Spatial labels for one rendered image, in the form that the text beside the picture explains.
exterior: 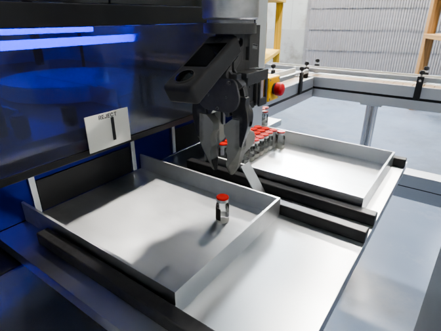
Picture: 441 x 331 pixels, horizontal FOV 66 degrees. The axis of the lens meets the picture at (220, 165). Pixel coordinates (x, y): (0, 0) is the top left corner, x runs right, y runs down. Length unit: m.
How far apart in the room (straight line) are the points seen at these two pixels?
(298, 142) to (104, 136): 0.52
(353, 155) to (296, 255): 0.42
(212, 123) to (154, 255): 0.21
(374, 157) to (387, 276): 1.18
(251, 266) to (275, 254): 0.04
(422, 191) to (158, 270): 1.42
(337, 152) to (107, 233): 0.57
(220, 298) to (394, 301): 1.46
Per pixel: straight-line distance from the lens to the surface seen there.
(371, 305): 1.78
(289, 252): 0.52
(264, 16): 0.97
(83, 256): 0.50
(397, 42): 8.83
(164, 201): 0.63
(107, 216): 0.61
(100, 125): 0.58
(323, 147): 0.89
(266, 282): 0.46
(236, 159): 0.49
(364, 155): 0.87
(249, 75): 0.47
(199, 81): 0.40
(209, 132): 0.50
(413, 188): 1.74
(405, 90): 1.60
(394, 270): 2.02
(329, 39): 8.74
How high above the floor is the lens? 1.19
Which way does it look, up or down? 24 degrees down
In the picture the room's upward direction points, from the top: straight up
